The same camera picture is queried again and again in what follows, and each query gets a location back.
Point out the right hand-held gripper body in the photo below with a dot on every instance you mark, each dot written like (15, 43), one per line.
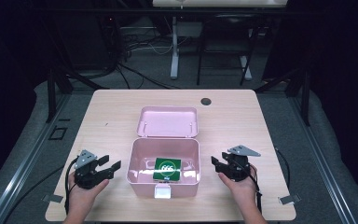
(238, 165)

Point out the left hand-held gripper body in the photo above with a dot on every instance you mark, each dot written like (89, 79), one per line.
(86, 174)

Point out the green packet with white print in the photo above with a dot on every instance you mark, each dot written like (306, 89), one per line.
(167, 169)

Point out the pink storage box with lid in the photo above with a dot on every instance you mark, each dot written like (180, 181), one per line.
(167, 122)

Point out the person's left hand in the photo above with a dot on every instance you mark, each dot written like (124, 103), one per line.
(82, 196)

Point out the person's right hand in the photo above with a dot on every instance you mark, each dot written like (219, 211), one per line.
(243, 189)

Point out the grey metal table clip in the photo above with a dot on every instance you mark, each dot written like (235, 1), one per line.
(52, 198)
(289, 199)

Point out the dark round table grommet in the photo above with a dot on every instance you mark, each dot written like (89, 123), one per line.
(205, 101)

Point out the black metal stand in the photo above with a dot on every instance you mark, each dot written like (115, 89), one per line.
(51, 93)
(305, 99)

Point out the white desk leg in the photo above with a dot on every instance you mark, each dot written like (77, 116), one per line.
(174, 56)
(246, 68)

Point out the black chair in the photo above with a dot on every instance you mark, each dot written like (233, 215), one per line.
(227, 40)

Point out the white desk top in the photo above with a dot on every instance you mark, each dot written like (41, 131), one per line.
(217, 2)

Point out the aluminium floor rail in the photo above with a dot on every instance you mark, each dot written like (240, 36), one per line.
(28, 161)
(326, 168)

